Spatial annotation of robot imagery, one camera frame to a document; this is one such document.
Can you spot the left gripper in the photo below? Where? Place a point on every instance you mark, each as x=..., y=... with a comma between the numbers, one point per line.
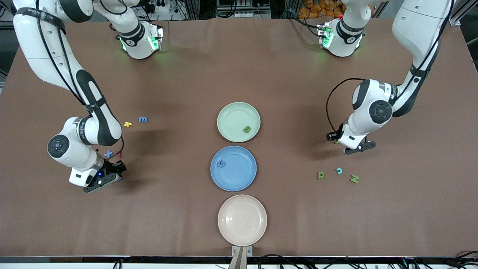
x=333, y=136

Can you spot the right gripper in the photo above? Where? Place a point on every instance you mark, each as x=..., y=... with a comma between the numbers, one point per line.
x=114, y=168

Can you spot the blue letter x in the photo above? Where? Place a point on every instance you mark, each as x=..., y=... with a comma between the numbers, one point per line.
x=108, y=153

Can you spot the green letter d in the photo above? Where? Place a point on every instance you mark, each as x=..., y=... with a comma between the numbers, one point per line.
x=319, y=175

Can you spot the green letter N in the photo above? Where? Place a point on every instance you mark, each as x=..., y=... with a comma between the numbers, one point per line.
x=354, y=179

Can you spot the green letter B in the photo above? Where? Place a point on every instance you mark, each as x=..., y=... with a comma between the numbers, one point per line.
x=247, y=129

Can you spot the blue letter G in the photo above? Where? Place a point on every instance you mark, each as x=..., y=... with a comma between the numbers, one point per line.
x=220, y=164

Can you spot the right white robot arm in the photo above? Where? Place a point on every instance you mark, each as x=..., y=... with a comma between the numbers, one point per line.
x=37, y=37

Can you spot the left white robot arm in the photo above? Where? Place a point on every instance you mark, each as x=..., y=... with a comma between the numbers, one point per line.
x=422, y=22

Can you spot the blue plate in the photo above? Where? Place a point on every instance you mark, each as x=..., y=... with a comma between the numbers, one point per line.
x=239, y=172

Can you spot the green plate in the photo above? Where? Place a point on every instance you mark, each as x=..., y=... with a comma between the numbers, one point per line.
x=233, y=119

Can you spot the brown table cover sheet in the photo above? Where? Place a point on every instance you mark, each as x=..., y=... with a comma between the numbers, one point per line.
x=186, y=74

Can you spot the beige plate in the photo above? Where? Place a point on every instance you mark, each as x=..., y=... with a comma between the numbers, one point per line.
x=242, y=220

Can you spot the pile of orange objects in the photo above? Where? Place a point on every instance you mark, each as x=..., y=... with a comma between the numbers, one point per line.
x=308, y=9

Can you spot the long white power strip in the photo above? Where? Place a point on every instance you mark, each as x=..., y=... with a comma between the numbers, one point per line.
x=246, y=15

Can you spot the tan mounting pole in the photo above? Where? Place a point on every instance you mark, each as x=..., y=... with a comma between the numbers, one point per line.
x=239, y=261

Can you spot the black electronics box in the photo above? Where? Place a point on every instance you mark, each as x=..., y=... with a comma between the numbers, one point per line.
x=242, y=3

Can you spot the white power strip with plugs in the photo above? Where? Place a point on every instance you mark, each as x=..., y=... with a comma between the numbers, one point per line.
x=164, y=7

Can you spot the black table edge rail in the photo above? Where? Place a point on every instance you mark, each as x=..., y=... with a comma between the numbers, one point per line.
x=74, y=259

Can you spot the grey metal bracket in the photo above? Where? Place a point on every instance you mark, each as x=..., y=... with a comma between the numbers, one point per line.
x=249, y=251

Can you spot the aluminium frame post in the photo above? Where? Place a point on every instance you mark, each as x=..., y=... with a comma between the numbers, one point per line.
x=458, y=21

